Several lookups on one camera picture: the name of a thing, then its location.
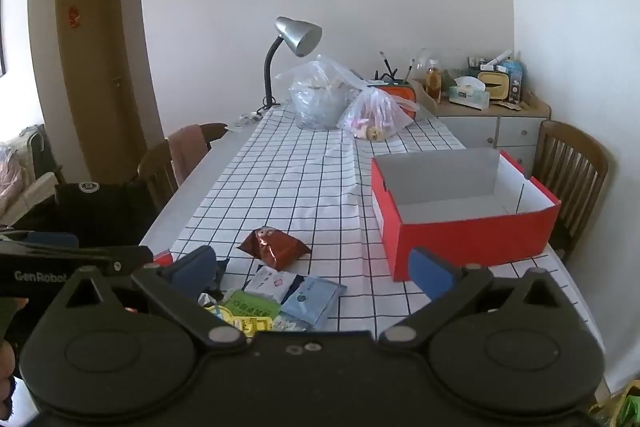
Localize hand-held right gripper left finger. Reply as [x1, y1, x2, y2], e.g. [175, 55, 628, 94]
[62, 246, 248, 353]

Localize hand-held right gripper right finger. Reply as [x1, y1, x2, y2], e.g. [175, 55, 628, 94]
[379, 248, 568, 350]

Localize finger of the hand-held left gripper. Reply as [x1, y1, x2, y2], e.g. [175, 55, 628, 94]
[70, 246, 153, 279]
[0, 227, 81, 254]

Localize red cardboard box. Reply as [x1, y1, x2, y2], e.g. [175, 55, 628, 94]
[371, 149, 562, 282]

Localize green snack packet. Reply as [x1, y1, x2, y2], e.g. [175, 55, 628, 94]
[220, 289, 281, 323]

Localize yellow snack packet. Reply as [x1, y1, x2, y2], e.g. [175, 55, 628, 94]
[212, 306, 275, 339]

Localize white blue snack packet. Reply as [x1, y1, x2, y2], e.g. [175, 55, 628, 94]
[244, 264, 302, 304]

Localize dark red snack packet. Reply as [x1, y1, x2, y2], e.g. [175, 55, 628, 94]
[236, 227, 312, 269]

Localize light blue snack packet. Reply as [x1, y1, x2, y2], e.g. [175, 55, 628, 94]
[281, 277, 347, 328]

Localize black bag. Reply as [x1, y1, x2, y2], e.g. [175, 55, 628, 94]
[15, 181, 157, 249]

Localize cloth covered sofa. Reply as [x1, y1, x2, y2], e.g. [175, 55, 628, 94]
[0, 124, 62, 228]

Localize wooden chair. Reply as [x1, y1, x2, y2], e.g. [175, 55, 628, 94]
[137, 123, 228, 212]
[531, 121, 610, 260]

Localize pink cloth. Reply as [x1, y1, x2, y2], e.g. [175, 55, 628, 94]
[167, 125, 209, 188]

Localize checkered tablecloth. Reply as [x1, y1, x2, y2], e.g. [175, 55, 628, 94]
[142, 99, 596, 343]

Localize white wooden cabinet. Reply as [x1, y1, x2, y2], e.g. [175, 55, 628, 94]
[434, 99, 552, 178]

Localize pink plastic bag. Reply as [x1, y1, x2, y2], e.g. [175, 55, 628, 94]
[337, 87, 421, 142]

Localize wooden door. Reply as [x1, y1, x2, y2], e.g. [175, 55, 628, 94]
[54, 0, 147, 188]

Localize orange container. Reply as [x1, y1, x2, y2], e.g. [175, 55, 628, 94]
[367, 82, 419, 118]

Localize green tissue box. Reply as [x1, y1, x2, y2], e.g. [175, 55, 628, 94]
[448, 77, 491, 110]

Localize amber bottle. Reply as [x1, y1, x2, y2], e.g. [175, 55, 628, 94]
[425, 59, 444, 104]

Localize pen holder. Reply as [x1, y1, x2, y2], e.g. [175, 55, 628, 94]
[374, 52, 414, 86]

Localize clear plastic bag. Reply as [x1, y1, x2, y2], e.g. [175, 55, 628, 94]
[275, 54, 370, 131]

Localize blue patterned box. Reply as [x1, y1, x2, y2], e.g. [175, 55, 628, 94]
[500, 59, 527, 104]

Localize silver desk lamp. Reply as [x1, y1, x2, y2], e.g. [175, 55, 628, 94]
[256, 17, 323, 116]

